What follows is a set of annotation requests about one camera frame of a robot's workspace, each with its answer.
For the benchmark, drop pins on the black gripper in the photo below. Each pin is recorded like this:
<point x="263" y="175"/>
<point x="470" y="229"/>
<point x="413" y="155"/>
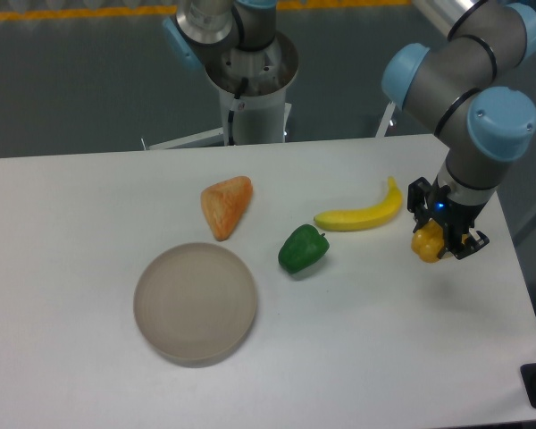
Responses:
<point x="454" y="208"/>

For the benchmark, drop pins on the yellow bell pepper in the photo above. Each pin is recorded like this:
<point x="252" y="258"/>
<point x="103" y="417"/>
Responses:
<point x="428" y="243"/>

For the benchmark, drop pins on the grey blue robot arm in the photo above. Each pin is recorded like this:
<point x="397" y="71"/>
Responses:
<point x="451" y="91"/>

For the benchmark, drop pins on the green bell pepper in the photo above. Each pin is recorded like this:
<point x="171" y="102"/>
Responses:
<point x="304" y="247"/>

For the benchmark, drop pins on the beige round plate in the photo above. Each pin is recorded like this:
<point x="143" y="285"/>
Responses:
<point x="195" y="304"/>

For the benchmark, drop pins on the yellow banana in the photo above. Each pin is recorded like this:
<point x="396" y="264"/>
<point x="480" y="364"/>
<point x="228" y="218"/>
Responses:
<point x="363" y="218"/>

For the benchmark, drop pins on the orange triangular bread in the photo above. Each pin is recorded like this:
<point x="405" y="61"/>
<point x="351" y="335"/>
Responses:
<point x="224" y="203"/>

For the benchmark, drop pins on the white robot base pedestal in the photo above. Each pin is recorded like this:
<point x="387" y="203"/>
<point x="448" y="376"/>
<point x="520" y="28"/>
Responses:
<point x="259" y="78"/>

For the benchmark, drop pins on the white metal frame base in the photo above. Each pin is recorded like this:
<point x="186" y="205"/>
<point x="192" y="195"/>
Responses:
<point x="211" y="137"/>

